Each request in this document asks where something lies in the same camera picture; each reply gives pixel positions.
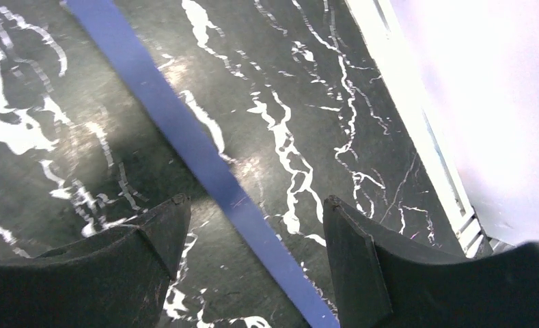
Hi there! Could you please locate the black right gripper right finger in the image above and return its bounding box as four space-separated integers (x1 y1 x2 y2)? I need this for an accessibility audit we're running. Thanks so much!
323 195 539 327

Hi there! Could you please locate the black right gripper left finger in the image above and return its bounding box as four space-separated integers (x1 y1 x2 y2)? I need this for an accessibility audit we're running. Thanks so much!
0 194 191 327

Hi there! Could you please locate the blue tape strip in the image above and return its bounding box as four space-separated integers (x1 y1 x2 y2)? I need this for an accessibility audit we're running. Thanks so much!
66 1 340 327

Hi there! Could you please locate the aluminium rail right side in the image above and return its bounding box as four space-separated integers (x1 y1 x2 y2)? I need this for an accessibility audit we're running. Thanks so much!
346 1 513 258

